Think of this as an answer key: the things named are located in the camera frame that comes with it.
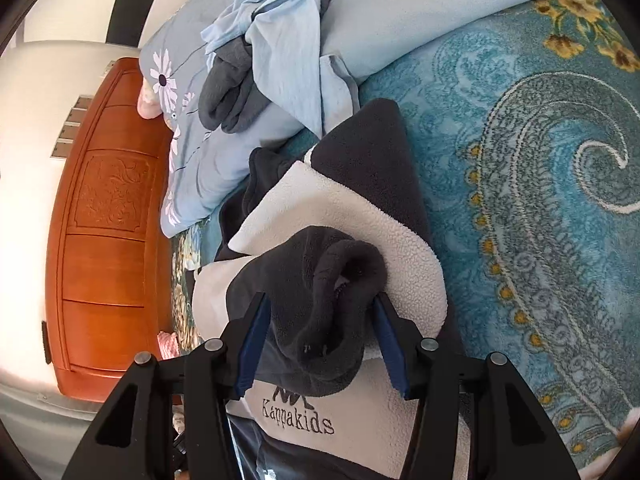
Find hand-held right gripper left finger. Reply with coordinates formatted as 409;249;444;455
62;292;273;480

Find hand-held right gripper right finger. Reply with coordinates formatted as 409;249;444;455
372;292;583;480

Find dark grey white fleece jacket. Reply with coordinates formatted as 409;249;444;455
190;97;473;480

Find carved wooden headboard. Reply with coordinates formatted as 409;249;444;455
44;57;211;401

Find teal floral blanket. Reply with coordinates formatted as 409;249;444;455
170;0;640;480

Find grey sweatpants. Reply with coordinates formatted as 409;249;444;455
198;0;353;134

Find pink pillow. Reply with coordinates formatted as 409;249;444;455
137;80;162;121

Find light blue garment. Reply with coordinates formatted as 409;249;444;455
201;0;361;138

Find blue floral quilt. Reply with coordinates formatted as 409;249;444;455
137;0;586;238

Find white black glossy wardrobe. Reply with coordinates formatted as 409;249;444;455
20;0;216;61

